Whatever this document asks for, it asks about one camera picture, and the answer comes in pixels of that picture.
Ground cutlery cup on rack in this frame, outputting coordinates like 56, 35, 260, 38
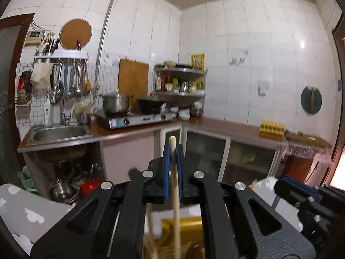
36, 31, 60, 56

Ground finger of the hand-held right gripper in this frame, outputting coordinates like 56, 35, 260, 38
273, 179, 310, 211
279, 175, 328, 203

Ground white plastic container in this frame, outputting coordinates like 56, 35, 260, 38
249, 176, 304, 231

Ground yellow box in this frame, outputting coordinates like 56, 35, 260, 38
191, 53, 205, 72

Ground steel gas stove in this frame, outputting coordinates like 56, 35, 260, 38
96, 110, 174, 129

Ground white bottle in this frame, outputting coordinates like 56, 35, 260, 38
44, 96, 52, 126

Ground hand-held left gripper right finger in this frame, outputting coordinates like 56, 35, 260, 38
175, 144, 316, 259

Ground beige wall timer box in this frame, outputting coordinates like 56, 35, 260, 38
25, 31, 45, 46

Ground white wire grid panel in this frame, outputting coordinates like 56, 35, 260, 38
16, 62, 98, 128

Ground red pot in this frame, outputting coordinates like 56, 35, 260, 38
79, 180, 104, 196

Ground white cloth bag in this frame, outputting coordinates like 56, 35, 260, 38
30, 63, 53, 88

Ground white wall hook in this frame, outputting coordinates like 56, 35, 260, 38
257, 80, 270, 96

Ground stack of steel bowls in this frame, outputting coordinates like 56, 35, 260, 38
50, 178, 80, 204

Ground yellow egg tray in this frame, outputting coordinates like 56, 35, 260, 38
259, 121, 285, 136

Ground white cups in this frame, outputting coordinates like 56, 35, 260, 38
168, 105, 191, 119

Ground red and black cloth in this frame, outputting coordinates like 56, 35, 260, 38
17, 71, 33, 95

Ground hanging steel kitchen utensils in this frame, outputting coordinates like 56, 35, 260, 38
51, 59, 93, 100

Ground green round wall hanger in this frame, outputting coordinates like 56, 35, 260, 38
301, 86, 322, 114

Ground side table with plastic cover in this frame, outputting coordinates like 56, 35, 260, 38
280, 140, 334, 184

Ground chrome faucet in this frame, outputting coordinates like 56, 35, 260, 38
50, 81, 71, 126

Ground wooden cutting board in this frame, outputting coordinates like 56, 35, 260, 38
119, 59, 149, 100

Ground yellow hose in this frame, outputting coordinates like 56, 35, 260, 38
73, 86, 101, 115

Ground gold slotted utensil holder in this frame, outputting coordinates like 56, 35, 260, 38
143, 217, 207, 259

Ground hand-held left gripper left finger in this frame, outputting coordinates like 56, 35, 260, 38
30, 144, 173, 259

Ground green plastic bag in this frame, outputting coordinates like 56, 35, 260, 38
21, 166, 40, 195

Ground silver wall pipe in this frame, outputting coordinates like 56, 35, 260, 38
95, 0, 121, 87

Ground white wall utensil rack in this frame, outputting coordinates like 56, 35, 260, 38
34, 50, 89, 64

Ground wooden chopstick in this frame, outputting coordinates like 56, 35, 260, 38
146, 204, 160, 259
169, 136, 182, 259

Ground row of spice bottles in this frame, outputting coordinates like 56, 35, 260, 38
155, 73, 205, 92

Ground kitchen counter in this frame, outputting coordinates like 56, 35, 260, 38
17, 117, 289, 153

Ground steel corner shelf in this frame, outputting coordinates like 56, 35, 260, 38
154, 64, 207, 98

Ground black wok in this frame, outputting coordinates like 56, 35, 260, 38
137, 97, 195, 114

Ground steel pot with lid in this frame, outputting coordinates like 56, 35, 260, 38
102, 92, 134, 114

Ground round wooden board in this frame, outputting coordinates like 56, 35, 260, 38
59, 18, 93, 51

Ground glass door cabinet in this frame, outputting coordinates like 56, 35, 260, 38
183, 129, 284, 187

